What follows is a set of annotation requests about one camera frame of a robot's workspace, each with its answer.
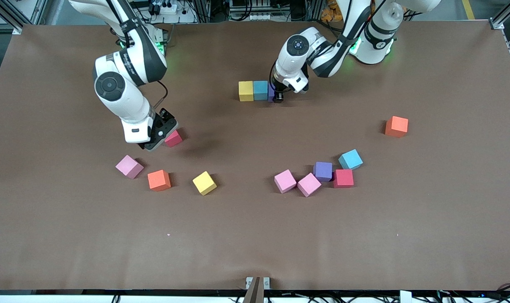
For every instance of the pink foam cube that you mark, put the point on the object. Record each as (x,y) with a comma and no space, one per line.
(285,181)
(129,166)
(309,184)

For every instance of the orange bagged items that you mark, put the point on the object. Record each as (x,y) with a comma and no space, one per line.
(331,10)

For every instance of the white power strip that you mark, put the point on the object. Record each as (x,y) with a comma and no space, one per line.
(168,7)
(261,17)

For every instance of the blue foam cube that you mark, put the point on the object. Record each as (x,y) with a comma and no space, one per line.
(260,88)
(350,159)

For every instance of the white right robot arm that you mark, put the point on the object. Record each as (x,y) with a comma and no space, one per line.
(124,101)

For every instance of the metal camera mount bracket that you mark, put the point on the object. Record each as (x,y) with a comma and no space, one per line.
(257,286)

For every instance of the yellow foam cube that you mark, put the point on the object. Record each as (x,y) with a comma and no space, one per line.
(246,89)
(204,183)

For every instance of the red foam cube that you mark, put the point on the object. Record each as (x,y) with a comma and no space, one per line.
(175,139)
(343,178)

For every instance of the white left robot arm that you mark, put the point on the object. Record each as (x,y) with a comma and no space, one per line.
(292,63)

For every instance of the brown table cover sheet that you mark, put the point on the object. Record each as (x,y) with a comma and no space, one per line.
(254,244)

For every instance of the aluminium frame rail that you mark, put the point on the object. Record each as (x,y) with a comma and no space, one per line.
(6,17)
(496,24)

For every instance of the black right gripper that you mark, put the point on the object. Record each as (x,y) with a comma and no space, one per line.
(165,122)

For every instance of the purple foam cube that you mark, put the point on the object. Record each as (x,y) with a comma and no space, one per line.
(323,170)
(271,93)

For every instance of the orange foam cube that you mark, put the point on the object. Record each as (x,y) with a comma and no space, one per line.
(159,180)
(396,126)

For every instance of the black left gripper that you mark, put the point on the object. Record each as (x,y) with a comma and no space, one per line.
(278,94)

